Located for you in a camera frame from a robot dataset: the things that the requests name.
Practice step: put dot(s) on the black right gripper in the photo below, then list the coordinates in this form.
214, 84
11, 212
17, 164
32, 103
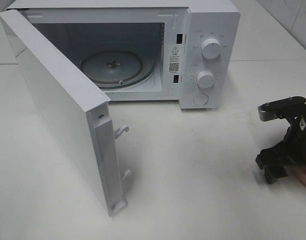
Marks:
291, 151

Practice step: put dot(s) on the pink round plate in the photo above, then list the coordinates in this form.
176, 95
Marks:
299, 173

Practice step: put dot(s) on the white microwave door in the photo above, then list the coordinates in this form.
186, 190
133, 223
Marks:
74, 108

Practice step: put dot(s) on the lower white timer knob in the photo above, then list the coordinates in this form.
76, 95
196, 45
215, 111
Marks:
205, 79

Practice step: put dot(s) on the upper white power knob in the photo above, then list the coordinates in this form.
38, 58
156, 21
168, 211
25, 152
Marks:
211, 47

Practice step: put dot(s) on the white warning label sticker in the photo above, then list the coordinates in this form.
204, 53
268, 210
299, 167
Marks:
174, 58

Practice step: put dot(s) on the white microwave oven body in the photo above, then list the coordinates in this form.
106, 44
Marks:
79, 29

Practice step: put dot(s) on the glass microwave turntable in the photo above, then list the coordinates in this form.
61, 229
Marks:
114, 69

